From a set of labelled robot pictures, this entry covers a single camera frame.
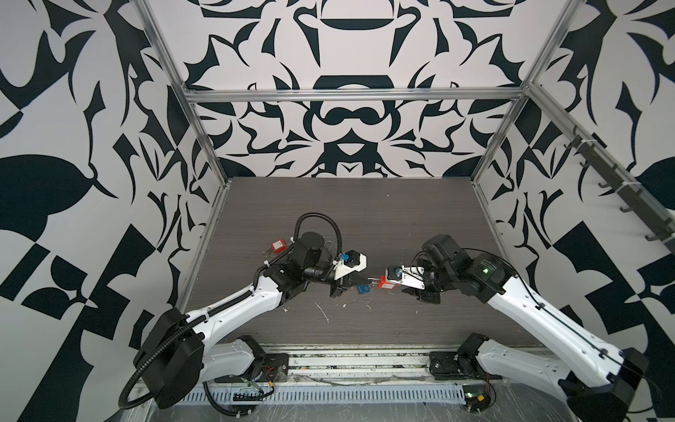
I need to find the red padlock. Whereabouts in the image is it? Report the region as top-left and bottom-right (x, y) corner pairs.
(265, 238), (288, 254)
(369, 276), (398, 290)

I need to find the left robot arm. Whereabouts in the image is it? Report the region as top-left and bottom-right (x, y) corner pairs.
(118, 212), (369, 410)

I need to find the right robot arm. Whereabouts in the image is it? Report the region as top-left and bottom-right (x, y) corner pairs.
(411, 234), (649, 421)

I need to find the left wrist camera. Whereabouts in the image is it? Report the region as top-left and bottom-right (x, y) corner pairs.
(333, 250), (367, 280)

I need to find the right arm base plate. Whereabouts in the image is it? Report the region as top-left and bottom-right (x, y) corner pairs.
(428, 352), (501, 381)

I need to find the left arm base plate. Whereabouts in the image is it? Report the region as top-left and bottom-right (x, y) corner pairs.
(214, 353), (289, 383)

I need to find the white cable duct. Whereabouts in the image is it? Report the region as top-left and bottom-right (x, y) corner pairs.
(211, 384), (466, 405)

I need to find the wall hook rack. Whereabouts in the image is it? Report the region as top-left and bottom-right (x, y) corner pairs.
(565, 127), (674, 254)

